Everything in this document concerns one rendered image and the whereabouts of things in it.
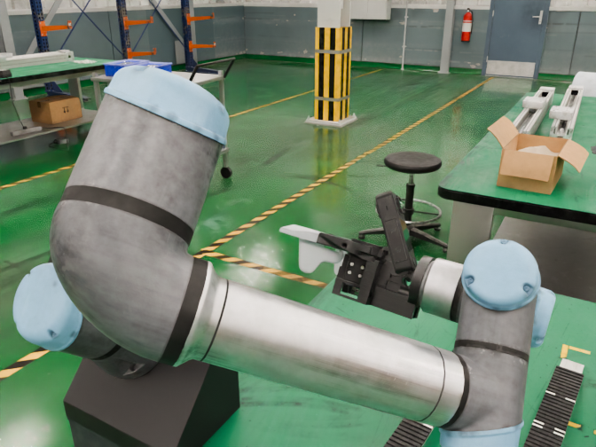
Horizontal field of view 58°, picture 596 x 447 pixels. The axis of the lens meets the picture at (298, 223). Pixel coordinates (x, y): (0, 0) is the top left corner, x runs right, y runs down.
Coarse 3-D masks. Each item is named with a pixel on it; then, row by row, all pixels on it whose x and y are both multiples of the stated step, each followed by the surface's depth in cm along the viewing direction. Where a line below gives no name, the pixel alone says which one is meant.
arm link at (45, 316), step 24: (48, 264) 79; (24, 288) 80; (48, 288) 78; (24, 312) 79; (48, 312) 77; (72, 312) 77; (24, 336) 78; (48, 336) 76; (72, 336) 78; (96, 336) 82
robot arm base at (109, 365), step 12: (120, 348) 87; (96, 360) 88; (108, 360) 88; (120, 360) 90; (132, 360) 90; (144, 360) 91; (108, 372) 93; (120, 372) 91; (132, 372) 92; (144, 372) 93
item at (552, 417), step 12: (564, 372) 105; (576, 372) 105; (552, 384) 102; (564, 384) 102; (576, 384) 102; (552, 396) 99; (564, 396) 99; (576, 396) 99; (540, 408) 96; (552, 408) 96; (564, 408) 96; (540, 420) 94; (552, 420) 94; (564, 420) 93; (540, 432) 91; (552, 432) 91; (564, 432) 91; (528, 444) 89; (540, 444) 88; (552, 444) 88
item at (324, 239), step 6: (318, 234) 73; (324, 234) 72; (318, 240) 73; (324, 240) 73; (330, 240) 72; (336, 240) 72; (342, 240) 72; (348, 240) 72; (330, 246) 73; (336, 246) 73; (342, 246) 73; (348, 246) 72; (354, 246) 72; (360, 246) 72; (366, 246) 73; (354, 252) 72; (360, 252) 73; (366, 252) 73
